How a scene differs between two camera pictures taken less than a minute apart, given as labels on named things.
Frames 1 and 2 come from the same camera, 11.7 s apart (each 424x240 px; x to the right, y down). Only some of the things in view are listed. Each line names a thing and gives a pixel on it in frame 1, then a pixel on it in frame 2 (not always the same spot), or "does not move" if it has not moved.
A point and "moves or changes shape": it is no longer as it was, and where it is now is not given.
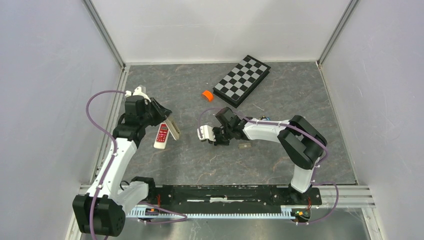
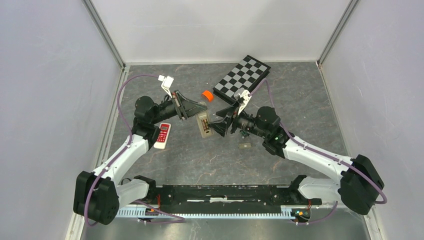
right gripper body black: [221, 136] to [237, 121]
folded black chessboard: [241, 80] does not move
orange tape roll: [207, 95] does not move
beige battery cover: [245, 146] does not move
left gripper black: [164, 112] to [188, 107]
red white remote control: [162, 136] does not move
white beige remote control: [173, 128] moves or changes shape
